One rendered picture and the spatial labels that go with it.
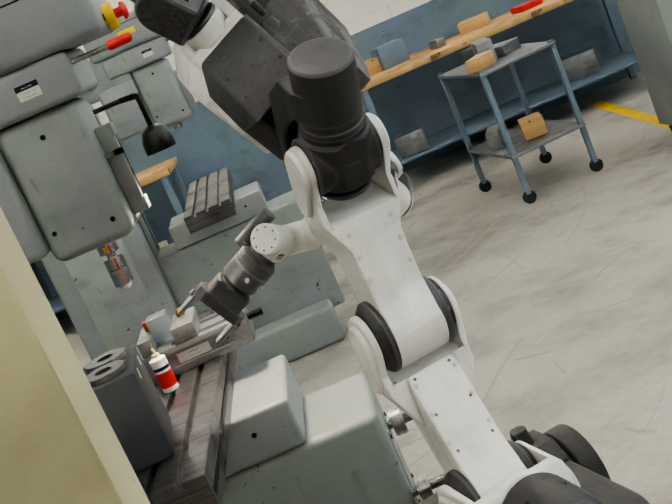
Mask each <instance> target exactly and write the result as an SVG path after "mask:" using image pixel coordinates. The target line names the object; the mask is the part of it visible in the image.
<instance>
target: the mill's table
mask: <svg viewBox="0 0 672 504"><path fill-rule="evenodd" d="M215 313H216V312H215V311H213V312H212V311H211V309H210V308H208V309H206V310H203V311H201V312H199V313H198V315H199V317H200V320H201V319H203V318H206V317H208V316H210V315H213V314H215ZM236 359H237V349H235V350H233V351H231V352H229V353H226V354H224V355H222V356H219V357H217V358H215V359H213V360H210V361H208V362H206V363H203V364H201V365H199V366H197V367H194V368H192V369H190V370H187V371H185V372H183V373H181V374H178V375H176V376H175V377H176V379H177V381H178V384H179V387H178V388H177V389H176V390H174V391H172V392H170V393H164V392H163V390H162V388H161V386H160V384H159V383H158V384H155V387H156V390H157V392H158V394H159V396H160V398H161V400H162V402H163V404H164V406H165V408H166V410H167V412H168V414H169V416H170V418H171V424H172V435H173V446H174V455H173V456H171V457H169V458H166V459H164V460H162V461H160V462H158V463H156V464H154V465H152V466H149V467H147V468H145V469H143V470H141V471H139V472H137V473H135V474H136V476H137V478H138V480H139V482H140V484H141V486H142V488H143V490H144V492H145V494H146V496H147V498H148V500H149V502H150V504H223V495H224V484H225V474H226V463H227V453H228V443H229V432H230V422H231V411H232V401H233V391H234V380H235V370H236Z"/></svg>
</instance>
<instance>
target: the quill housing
mask: <svg viewBox="0 0 672 504"><path fill-rule="evenodd" d="M97 127H99V124H98V122H97V119H96V117H95V115H94V113H93V111H92V109H91V107H90V105H89V103H88V102H87V101H86V100H85V99H83V98H80V97H76V98H73V99H70V100H68V101H66V102H64V103H61V104H59V105H57V106H54V107H52V108H50V109H47V110H45V111H43V112H41V113H38V114H36V115H34V116H31V117H29V118H27V119H24V120H22V121H20V122H18V123H15V124H13V125H11V126H8V127H6V128H4V129H3V130H1V131H0V149H1V151H2V153H3V155H4V157H5V159H6V161H7V163H8V165H9V167H10V169H11V171H12V173H13V175H14V177H15V179H16V181H17V183H18V185H19V187H20V189H21V191H22V193H23V195H24V197H25V199H26V201H27V203H28V205H29V207H30V209H31V211H32V213H33V215H34V217H35V219H36V221H37V223H38V225H39V227H40V229H41V231H42V233H43V235H44V237H45V239H46V241H47V243H48V245H49V247H50V249H51V251H52V253H53V255H54V256H55V258H57V259H58V260H60V261H68V260H71V259H74V258H76V257H78V256H81V255H83V254H85V253H88V252H90V251H92V250H95V249H97V248H99V247H102V246H104V245H106V244H109V243H111V242H113V241H116V240H118V239H120V238H122V237H125V236H126V235H128V234H129V233H130V232H131V230H132V229H133V227H134V226H135V224H136V222H137V221H138V219H139V216H140V212H139V213H137V214H134V213H133V212H132V210H131V208H130V205H129V203H128V201H127V199H126V197H125V195H124V193H123V191H122V189H121V187H120V184H119V182H118V180H117V178H116V176H115V174H114V172H113V170H112V168H111V166H110V164H109V161H108V159H105V157H104V155H105V153H104V151H103V149H102V147H101V145H100V143H99V140H98V138H97V136H96V134H95V132H94V129H96V128H97Z"/></svg>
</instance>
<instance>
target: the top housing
mask: <svg viewBox="0 0 672 504"><path fill-rule="evenodd" d="M105 2H106V0H0V77H2V76H4V75H6V74H9V73H11V72H13V71H16V70H18V69H20V68H22V67H25V66H27V65H29V64H32V63H34V62H36V61H38V60H41V59H43V58H45V57H48V56H50V55H52V54H55V53H57V52H60V51H65V50H70V49H75V48H78V47H80V46H82V45H85V44H87V43H89V42H91V41H94V40H96V39H98V38H101V37H103V36H105V35H108V34H110V33H112V32H113V31H114V30H115V29H114V30H113V29H111V28H110V26H109V25H108V23H107V21H104V19H103V16H102V14H103V12H102V9H101V4H103V3H105Z"/></svg>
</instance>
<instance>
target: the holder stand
mask: <svg viewBox="0 0 672 504"><path fill-rule="evenodd" d="M83 371H84V373H85V375H86V377H87V379H88V381H89V383H90V385H91V387H92V389H93V391H94V393H95V395H96V397H97V399H98V401H99V403H100V405H101V407H102V409H103V411H104V413H105V415H106V417H107V419H108V420H109V422H110V424H111V426H112V428H113V430H114V432H115V434H116V436H117V438H118V440H119V442H120V444H121V446H122V448H123V450H124V452H125V454H126V456H127V458H128V460H129V462H130V464H131V466H132V468H133V470H134V472H135V473H137V472H139V471H141V470H143V469H145V468H147V467H149V466H152V465H154V464H156V463H158V462H160V461H162V460H164V459H166V458H169V457H171V456H173V455H174V446H173V435H172V424H171V418H170V416H169V414H168V412H167V410H166V408H165V406H164V404H163V402H162V400H161V398H160V396H159V394H158V392H157V390H156V387H155V385H154V383H153V381H152V379H151V377H150V375H149V373H148V371H147V369H146V367H145V365H144V363H143V361H142V359H141V357H140V355H139V353H138V351H137V349H136V347H135V346H134V345H132V346H130V347H128V348H126V349H125V348H124V347H122V348H116V349H113V350H110V351H108V352H105V353H103V354H102V355H100V356H98V357H96V358H94V359H93V360H91V361H90V362H89V363H88V364H86V366H85V367H84V368H83Z"/></svg>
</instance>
